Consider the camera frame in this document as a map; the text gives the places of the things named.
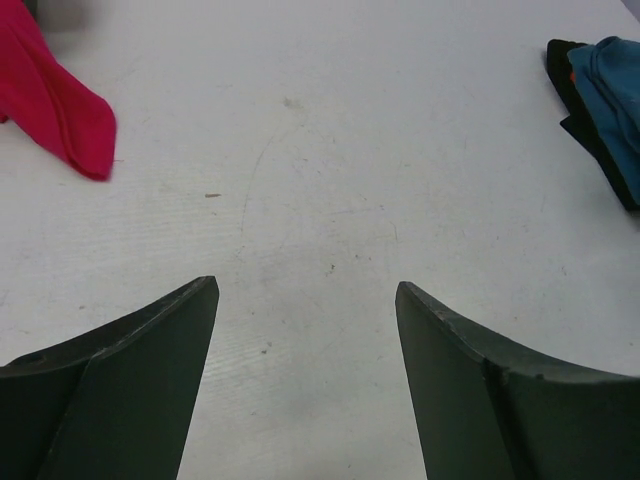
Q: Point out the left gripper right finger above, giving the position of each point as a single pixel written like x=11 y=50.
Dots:
x=487 y=407

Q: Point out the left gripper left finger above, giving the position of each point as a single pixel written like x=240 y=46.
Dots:
x=115 y=402

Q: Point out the teal blue t shirt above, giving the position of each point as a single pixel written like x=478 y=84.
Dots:
x=607 y=80

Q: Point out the folded black t shirt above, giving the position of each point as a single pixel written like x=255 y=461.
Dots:
x=579 y=123

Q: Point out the pink t shirt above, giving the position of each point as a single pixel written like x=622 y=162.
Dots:
x=48 y=103

